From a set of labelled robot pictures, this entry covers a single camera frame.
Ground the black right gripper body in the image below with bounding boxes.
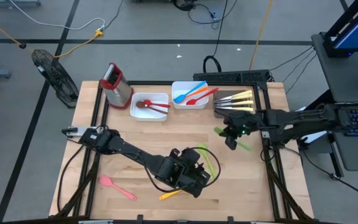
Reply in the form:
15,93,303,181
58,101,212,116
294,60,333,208
223,110,262,139

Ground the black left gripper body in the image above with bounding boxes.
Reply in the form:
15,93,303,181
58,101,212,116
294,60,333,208
162,147,206,189

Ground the green silicone spatula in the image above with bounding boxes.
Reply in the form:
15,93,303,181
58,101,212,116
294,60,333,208
213,126,254,152

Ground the lime green silicone spoon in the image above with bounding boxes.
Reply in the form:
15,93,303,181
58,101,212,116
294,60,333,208
197,142,219,180

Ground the yellow silicone spatula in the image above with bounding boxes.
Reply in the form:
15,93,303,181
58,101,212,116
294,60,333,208
158,189,183,200

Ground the red silicone spatula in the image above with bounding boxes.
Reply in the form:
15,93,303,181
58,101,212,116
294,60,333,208
186,87,219,106

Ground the orange silicone spatula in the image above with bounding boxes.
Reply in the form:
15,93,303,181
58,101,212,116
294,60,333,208
191,86,209,97

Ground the blue silicone spatula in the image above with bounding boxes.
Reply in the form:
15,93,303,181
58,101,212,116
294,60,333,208
173,80,207,105

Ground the red silicone spoon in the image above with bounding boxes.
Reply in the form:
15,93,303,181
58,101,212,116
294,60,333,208
143,100,171,109

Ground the brown wooden spoon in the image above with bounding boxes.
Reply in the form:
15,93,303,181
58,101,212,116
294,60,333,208
135,101,168,115

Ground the pink silicone spatula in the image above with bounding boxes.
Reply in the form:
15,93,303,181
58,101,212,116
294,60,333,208
99,174,137,201

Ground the black perforated box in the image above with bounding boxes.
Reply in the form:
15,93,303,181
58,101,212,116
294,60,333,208
193,69,272,84

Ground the white plastic bin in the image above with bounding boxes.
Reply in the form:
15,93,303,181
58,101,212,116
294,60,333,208
171,81,209,110
129,92,170,123

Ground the white box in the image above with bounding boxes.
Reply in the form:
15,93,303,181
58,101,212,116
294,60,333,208
303,130,328,144

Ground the red and steel box grater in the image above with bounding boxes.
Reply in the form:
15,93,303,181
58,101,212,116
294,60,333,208
99,62,135,110

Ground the grey desk top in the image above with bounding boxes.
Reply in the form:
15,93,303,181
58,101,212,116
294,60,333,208
311,32,358,103

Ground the black floor fan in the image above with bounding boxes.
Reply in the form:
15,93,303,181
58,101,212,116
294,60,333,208
31,49,80,109

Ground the black looped cable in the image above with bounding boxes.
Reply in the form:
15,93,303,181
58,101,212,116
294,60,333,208
202,0,229,74

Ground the black aluminium table frame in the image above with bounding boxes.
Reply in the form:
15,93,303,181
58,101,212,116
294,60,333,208
54,80,315,224

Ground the yellow hanging cable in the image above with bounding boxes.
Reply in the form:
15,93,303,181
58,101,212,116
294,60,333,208
249,0,275,71

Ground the black floor cable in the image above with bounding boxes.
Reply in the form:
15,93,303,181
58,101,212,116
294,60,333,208
298,144,358,203

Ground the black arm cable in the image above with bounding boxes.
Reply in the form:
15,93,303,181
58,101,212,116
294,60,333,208
57,144,86,214

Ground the black cable bundle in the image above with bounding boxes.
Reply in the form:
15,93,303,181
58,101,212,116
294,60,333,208
173,0,239,26

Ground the yellow extension cable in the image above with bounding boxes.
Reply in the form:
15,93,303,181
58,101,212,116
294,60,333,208
0,10,104,59

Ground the white power cable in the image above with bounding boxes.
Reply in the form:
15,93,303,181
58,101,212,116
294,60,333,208
9,0,107,31

